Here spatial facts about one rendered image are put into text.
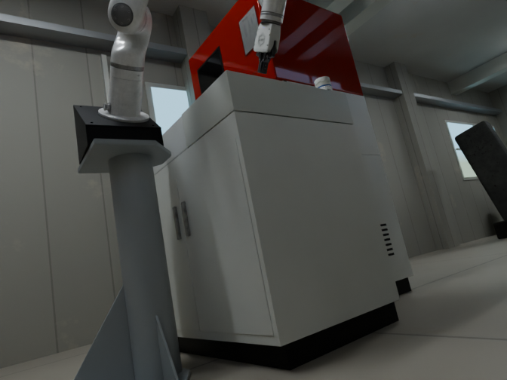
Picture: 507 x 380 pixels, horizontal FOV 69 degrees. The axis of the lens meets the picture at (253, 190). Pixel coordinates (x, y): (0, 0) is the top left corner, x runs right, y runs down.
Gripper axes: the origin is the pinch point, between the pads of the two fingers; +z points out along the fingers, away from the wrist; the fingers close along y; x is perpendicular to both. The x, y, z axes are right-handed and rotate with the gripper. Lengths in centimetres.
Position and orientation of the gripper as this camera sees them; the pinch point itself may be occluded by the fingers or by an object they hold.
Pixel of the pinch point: (262, 67)
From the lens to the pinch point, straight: 144.6
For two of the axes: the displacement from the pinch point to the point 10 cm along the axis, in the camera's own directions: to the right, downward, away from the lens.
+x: 8.2, -0.1, 5.7
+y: 5.4, 3.3, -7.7
